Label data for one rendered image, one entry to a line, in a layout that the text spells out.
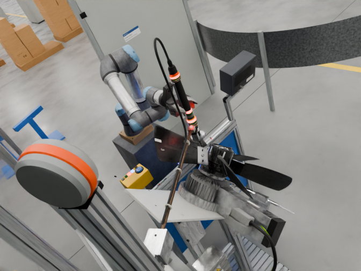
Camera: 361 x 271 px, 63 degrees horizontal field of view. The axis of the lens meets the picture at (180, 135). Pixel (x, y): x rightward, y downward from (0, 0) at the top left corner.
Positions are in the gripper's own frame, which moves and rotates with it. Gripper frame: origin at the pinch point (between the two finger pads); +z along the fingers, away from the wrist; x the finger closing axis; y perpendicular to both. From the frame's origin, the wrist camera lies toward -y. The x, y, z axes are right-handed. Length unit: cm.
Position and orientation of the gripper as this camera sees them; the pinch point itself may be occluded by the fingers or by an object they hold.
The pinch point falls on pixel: (189, 106)
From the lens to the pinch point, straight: 132.9
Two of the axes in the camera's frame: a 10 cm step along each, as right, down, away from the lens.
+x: -7.1, 6.1, -3.5
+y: 3.2, 7.2, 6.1
